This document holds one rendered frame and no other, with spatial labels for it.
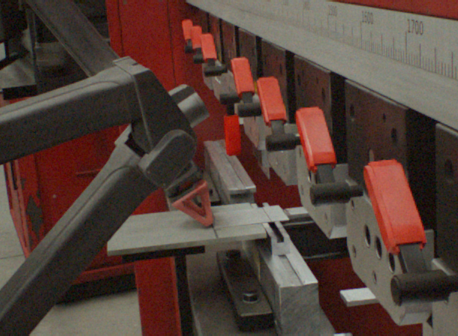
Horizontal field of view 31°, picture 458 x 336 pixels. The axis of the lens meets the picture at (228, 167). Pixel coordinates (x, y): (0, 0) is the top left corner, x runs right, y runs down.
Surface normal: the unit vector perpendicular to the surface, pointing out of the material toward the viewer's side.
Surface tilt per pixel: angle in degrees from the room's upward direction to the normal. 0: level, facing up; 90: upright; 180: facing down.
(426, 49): 90
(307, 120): 39
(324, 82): 90
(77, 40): 89
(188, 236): 0
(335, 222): 90
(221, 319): 0
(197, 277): 0
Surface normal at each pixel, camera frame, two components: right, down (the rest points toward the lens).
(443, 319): -0.99, 0.11
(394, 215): 0.03, -0.60
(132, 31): 0.14, 0.24
